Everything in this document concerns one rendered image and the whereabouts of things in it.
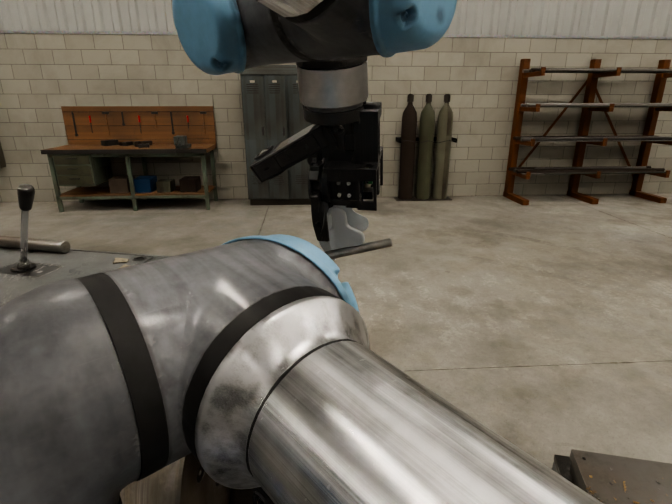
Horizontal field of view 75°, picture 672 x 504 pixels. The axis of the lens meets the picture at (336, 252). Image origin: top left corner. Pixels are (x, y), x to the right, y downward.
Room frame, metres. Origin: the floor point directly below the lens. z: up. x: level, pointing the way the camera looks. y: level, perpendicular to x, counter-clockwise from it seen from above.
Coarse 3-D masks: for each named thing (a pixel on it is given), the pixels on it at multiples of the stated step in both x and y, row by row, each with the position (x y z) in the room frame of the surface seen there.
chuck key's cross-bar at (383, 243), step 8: (376, 240) 0.55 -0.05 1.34; (384, 240) 0.54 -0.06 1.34; (344, 248) 0.54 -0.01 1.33; (352, 248) 0.54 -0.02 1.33; (360, 248) 0.54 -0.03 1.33; (368, 248) 0.54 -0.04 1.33; (376, 248) 0.54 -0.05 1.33; (336, 256) 0.54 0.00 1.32; (344, 256) 0.54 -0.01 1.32; (136, 264) 0.53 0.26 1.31
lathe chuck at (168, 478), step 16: (176, 464) 0.35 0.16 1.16; (192, 464) 0.37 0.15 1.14; (144, 480) 0.35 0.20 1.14; (160, 480) 0.35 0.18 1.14; (176, 480) 0.35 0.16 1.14; (192, 480) 0.36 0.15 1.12; (208, 480) 0.39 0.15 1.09; (128, 496) 0.35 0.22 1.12; (144, 496) 0.34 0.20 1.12; (160, 496) 0.34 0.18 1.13; (176, 496) 0.34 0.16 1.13; (192, 496) 0.36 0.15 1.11; (208, 496) 0.39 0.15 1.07; (224, 496) 0.42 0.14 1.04
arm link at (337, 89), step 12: (300, 72) 0.49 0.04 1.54; (312, 72) 0.47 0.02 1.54; (324, 72) 0.47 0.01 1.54; (336, 72) 0.47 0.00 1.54; (348, 72) 0.47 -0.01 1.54; (360, 72) 0.48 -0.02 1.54; (300, 84) 0.49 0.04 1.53; (312, 84) 0.48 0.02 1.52; (324, 84) 0.47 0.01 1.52; (336, 84) 0.47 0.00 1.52; (348, 84) 0.47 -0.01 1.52; (360, 84) 0.48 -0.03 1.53; (300, 96) 0.50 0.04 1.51; (312, 96) 0.48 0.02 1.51; (324, 96) 0.47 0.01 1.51; (336, 96) 0.47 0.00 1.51; (348, 96) 0.48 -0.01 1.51; (360, 96) 0.49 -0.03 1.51; (312, 108) 0.49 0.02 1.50; (324, 108) 0.48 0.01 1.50; (336, 108) 0.48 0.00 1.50; (348, 108) 0.49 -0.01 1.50
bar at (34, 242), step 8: (0, 240) 0.75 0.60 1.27; (8, 240) 0.75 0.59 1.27; (16, 240) 0.75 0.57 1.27; (32, 240) 0.74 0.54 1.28; (40, 240) 0.74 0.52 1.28; (48, 240) 0.74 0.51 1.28; (56, 240) 0.73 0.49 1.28; (16, 248) 0.75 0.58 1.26; (32, 248) 0.74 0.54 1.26; (40, 248) 0.73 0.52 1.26; (48, 248) 0.73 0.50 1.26; (56, 248) 0.72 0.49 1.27; (64, 248) 0.73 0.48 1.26
